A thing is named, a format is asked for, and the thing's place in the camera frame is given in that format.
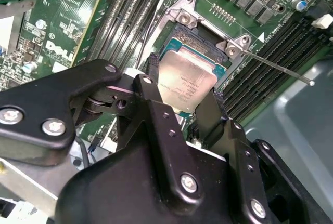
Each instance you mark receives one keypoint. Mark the silver CPU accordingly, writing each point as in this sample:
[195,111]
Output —
[187,78]

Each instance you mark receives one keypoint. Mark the thin metal locking lever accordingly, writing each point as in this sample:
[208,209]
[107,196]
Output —
[281,68]

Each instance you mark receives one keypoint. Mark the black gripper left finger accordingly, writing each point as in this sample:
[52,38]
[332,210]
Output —
[39,99]

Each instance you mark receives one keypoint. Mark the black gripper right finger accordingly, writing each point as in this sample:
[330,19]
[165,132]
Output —
[242,156]

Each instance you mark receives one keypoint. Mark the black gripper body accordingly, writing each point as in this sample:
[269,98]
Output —
[117,187]

